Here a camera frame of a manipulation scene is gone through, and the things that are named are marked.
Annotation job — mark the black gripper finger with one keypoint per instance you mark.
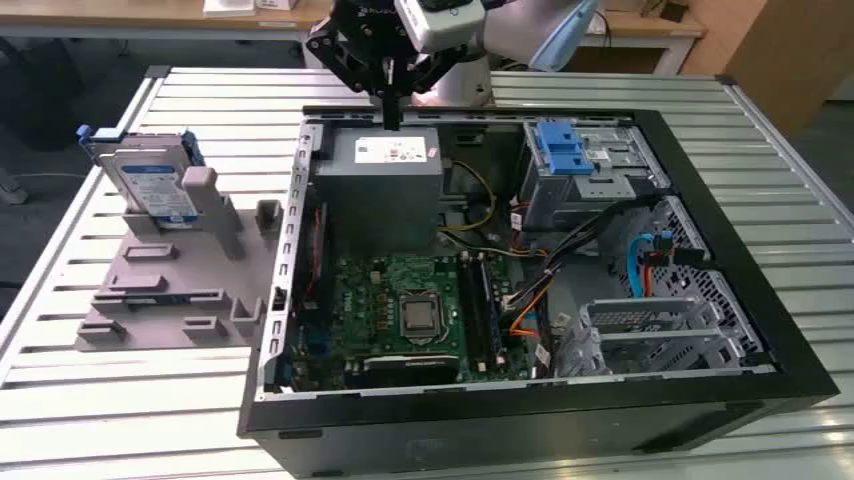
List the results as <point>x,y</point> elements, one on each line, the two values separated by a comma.
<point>340,60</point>
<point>433,65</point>

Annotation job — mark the hard disk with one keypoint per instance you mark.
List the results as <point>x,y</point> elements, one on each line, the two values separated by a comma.
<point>149,190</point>

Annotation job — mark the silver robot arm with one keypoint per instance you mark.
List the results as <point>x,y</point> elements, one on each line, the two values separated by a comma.
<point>513,30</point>

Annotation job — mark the metal disk bay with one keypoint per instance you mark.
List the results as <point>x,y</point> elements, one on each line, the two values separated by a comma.
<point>653,334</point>

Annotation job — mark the small white labelled box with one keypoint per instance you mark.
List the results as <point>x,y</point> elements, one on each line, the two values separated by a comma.
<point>276,4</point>

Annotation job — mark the white cardboard box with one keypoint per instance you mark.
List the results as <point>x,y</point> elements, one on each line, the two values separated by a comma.
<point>229,7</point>

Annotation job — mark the blue plastic drive latch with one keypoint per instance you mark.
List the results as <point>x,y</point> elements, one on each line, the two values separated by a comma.
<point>560,145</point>

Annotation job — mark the wooden desk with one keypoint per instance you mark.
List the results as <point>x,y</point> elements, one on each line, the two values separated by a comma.
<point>166,20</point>

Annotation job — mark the grey power supply unit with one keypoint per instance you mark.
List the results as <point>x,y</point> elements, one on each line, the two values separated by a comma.
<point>373,210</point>

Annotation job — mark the metal drive cage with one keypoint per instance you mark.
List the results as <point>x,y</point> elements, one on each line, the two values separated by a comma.
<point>600,190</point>

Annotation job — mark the green motherboard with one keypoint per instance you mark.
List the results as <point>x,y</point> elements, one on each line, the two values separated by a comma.
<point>373,280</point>

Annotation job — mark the black office chair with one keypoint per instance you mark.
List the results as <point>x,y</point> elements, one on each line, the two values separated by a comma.
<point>40,90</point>

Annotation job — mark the black RAM slot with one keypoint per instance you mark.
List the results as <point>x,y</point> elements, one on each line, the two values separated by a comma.
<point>471,310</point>
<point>489,310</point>

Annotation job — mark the CPU socket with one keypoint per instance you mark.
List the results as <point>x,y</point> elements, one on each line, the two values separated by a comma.
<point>441,315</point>

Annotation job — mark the grey parts rack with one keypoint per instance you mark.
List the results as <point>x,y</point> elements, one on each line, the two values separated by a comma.
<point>180,280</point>

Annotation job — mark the silver CPU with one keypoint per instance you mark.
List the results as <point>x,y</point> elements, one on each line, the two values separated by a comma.
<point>420,316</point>

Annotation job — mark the wooden cabinet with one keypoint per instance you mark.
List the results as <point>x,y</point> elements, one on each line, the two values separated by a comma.
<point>787,50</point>

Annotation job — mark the black graphics card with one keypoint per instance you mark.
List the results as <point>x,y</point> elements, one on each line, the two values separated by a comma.
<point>407,370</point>

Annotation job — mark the black PC case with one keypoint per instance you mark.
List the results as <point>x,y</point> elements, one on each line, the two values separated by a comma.
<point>467,430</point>

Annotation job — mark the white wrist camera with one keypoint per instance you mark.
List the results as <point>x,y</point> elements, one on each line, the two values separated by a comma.
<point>440,27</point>

